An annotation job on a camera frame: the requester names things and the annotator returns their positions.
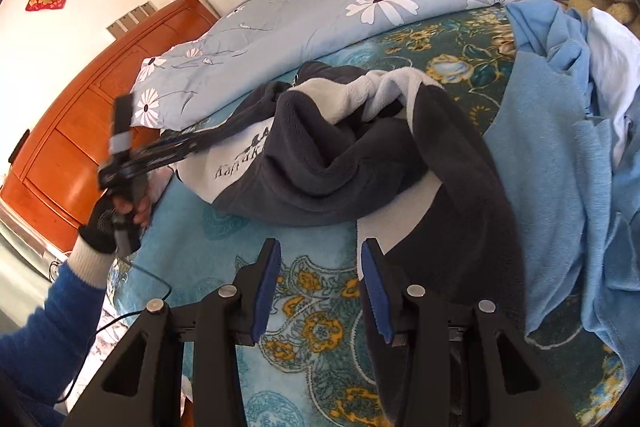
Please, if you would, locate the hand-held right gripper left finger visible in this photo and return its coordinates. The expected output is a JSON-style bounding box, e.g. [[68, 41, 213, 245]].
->
[[64, 238, 282, 427]]

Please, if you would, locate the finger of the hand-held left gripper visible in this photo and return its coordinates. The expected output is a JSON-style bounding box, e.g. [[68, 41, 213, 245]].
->
[[127, 127, 240, 170]]

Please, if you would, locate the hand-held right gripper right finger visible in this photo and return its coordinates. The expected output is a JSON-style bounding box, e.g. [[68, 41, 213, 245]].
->
[[360, 238, 583, 427]]

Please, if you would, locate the dark grey fleece jacket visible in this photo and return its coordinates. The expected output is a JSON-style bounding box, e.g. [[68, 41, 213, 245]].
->
[[175, 61, 527, 427]]

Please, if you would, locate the person's left forearm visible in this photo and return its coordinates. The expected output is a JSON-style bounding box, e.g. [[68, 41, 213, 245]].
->
[[0, 237, 118, 413]]

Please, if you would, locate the person's left hand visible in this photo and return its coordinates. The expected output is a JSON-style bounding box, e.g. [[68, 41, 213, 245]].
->
[[79, 179, 157, 255]]

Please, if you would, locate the teal floral blanket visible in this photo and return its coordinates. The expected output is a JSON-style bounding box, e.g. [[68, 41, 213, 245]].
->
[[102, 2, 628, 427]]

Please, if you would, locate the orange wooden headboard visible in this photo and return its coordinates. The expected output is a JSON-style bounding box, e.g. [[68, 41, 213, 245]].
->
[[0, 0, 221, 255]]

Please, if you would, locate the blue floral quilt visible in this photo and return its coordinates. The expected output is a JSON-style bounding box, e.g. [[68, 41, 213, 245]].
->
[[132, 0, 608, 130]]

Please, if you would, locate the light blue fleece garment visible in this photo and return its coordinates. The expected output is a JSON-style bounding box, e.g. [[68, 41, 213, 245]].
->
[[482, 0, 640, 350]]

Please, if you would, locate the white garment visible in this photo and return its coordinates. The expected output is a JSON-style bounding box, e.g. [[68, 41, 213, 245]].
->
[[586, 7, 640, 168]]

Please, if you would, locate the black cable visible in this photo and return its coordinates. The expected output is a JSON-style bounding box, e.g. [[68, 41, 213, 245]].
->
[[52, 254, 173, 405]]

